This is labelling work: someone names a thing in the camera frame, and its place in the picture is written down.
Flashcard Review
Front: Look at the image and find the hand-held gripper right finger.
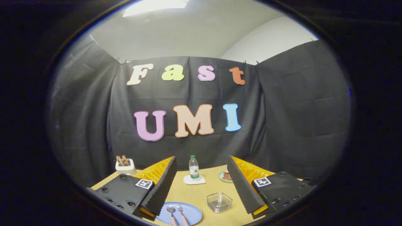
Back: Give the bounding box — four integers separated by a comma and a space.
227, 155, 316, 219

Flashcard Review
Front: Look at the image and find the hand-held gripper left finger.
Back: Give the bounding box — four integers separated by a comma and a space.
86, 156, 178, 222

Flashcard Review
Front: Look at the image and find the spoon with red checked handle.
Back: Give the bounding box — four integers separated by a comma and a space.
166, 206, 178, 226

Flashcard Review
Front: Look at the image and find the fork with red checked handle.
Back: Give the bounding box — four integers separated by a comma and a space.
177, 205, 189, 226

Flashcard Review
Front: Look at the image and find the white coaster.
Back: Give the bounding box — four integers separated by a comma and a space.
183, 175, 206, 185

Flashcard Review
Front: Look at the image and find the pale green food plate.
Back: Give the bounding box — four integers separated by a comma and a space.
219, 169, 233, 183

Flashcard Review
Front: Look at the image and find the clear plastic water bottle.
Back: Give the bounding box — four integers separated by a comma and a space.
189, 155, 200, 181

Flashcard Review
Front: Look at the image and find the blue plate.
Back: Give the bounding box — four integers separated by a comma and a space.
155, 202, 203, 226

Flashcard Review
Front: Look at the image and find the cream white toaster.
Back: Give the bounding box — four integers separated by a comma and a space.
115, 159, 137, 176

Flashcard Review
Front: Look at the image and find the black backdrop cloth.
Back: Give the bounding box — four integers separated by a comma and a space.
49, 35, 352, 189

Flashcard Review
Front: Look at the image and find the ceiling light panel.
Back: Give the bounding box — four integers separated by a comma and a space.
122, 0, 189, 18

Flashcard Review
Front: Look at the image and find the metal wire basket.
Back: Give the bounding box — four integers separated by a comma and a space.
206, 192, 233, 214

